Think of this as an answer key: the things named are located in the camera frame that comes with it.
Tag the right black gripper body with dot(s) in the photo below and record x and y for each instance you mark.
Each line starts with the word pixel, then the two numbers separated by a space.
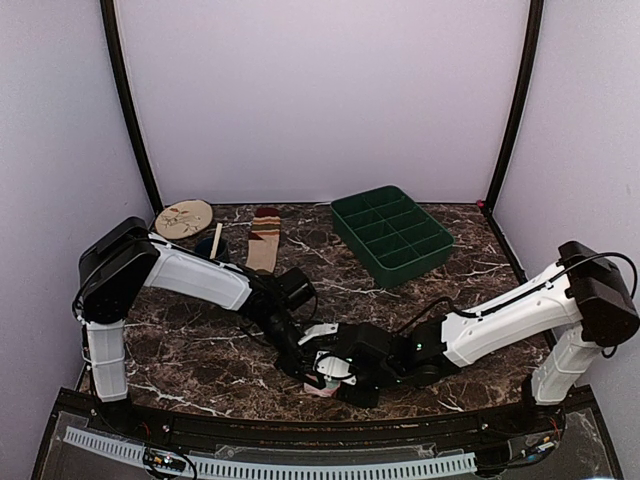
pixel 366 400

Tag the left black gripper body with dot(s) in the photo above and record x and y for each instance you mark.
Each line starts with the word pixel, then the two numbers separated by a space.
pixel 286 362

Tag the pink patterned sock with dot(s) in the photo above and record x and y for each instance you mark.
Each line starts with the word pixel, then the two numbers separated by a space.
pixel 327 390

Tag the green compartment tray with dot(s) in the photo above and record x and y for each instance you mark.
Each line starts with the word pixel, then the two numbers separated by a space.
pixel 392 236

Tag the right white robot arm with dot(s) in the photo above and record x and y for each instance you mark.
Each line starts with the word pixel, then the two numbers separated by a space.
pixel 583 292

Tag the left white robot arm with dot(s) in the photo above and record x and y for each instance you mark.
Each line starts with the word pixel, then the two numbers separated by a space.
pixel 130 257

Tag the beige striped sock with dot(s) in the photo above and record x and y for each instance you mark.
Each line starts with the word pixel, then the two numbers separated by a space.
pixel 263 240

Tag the dark blue mug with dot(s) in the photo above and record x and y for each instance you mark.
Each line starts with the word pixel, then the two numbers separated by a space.
pixel 205 246

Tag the wooden stick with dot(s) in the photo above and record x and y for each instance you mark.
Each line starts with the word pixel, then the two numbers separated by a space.
pixel 215 241

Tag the round beige embroidered coaster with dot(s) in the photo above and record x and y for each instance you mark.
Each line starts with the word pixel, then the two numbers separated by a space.
pixel 183 219

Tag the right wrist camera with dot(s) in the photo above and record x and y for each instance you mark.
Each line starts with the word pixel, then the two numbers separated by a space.
pixel 365 346

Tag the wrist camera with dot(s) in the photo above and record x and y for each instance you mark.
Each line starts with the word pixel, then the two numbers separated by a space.
pixel 365 346
pixel 295 288

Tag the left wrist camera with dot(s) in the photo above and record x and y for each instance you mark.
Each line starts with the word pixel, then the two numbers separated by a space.
pixel 295 288

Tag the black front rail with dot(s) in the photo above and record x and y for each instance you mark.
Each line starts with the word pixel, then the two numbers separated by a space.
pixel 483 429

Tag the left black frame post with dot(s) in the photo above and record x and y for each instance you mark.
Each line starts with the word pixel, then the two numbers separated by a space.
pixel 126 100

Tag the black frame post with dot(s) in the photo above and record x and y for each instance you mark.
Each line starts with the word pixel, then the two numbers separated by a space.
pixel 526 65
pixel 126 100

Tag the right black frame post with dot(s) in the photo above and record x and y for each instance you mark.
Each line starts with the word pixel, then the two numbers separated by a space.
pixel 526 65

